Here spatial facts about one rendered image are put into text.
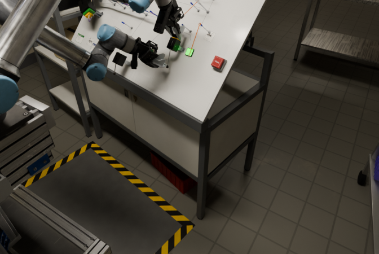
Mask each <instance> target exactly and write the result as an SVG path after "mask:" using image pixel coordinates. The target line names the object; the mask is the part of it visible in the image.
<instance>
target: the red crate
mask: <svg viewBox="0 0 379 254"><path fill-rule="evenodd" d="M150 153H151V159H152V165H153V166H154V167H155V168H157V169H158V170H159V171H160V172H161V173H162V174H163V175H164V176H165V177H166V178H167V179H168V180H169V181H170V182H171V183H172V184H173V185H174V186H175V187H176V188H177V189H178V190H179V191H180V192H181V193H182V194H185V193H186V192H188V191H189V190H190V189H191V188H193V187H194V186H196V185H197V184H198V182H196V181H195V180H194V179H192V178H191V177H189V176H188V175H186V174H185V173H183V172H182V171H181V170H179V169H178V168H177V167H175V166H174V165H173V164H171V163H170V162H168V161H167V160H165V159H164V158H163V157H161V156H160V155H159V154H157V153H156V152H154V151H153V150H152V151H150Z"/></svg>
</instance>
